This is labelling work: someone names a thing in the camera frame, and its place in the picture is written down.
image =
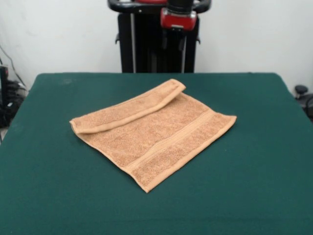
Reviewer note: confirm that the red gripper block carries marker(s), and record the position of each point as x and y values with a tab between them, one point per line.
178	21

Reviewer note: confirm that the tan terry towel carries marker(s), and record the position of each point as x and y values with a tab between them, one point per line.
156	137

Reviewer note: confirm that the dark green table cloth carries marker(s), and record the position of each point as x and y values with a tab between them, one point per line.
73	195

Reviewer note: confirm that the black office chair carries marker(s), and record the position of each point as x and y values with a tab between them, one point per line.
305	98

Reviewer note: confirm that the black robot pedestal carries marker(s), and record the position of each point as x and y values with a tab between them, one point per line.
146	49

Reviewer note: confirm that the black electronics box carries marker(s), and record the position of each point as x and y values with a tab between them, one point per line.
3	80

